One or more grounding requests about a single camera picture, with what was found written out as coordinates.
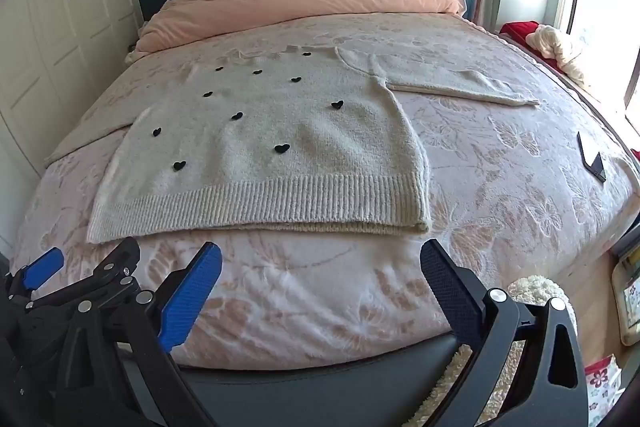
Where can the white wardrobe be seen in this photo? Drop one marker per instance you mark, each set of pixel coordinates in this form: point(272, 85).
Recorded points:
point(50, 47)

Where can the cream sweater with black hearts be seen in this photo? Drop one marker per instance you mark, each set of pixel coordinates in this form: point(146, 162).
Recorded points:
point(260, 147)

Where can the butterfly printed blanket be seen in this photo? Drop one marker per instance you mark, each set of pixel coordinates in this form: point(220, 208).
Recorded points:
point(500, 187)

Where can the storage box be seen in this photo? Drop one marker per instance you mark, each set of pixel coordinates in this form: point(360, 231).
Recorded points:
point(631, 302)

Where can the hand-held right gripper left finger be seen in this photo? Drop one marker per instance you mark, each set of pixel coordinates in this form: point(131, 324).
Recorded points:
point(192, 294)

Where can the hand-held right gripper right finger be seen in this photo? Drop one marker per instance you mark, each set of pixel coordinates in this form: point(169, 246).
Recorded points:
point(450, 292)

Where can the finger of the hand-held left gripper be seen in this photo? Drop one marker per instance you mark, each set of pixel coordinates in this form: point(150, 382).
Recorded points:
point(117, 264)
point(42, 268)

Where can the red cushion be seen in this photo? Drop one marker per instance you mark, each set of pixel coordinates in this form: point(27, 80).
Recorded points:
point(515, 32)

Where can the cream fluffy rug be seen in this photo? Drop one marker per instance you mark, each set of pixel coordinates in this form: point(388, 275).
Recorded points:
point(530, 289)

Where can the floral box on floor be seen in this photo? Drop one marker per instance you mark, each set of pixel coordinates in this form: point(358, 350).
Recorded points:
point(600, 387)

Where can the cream bundled cloth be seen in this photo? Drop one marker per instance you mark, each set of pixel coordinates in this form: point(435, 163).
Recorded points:
point(550, 44)

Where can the black smartphone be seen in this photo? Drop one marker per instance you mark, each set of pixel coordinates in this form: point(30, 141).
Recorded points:
point(587, 149)

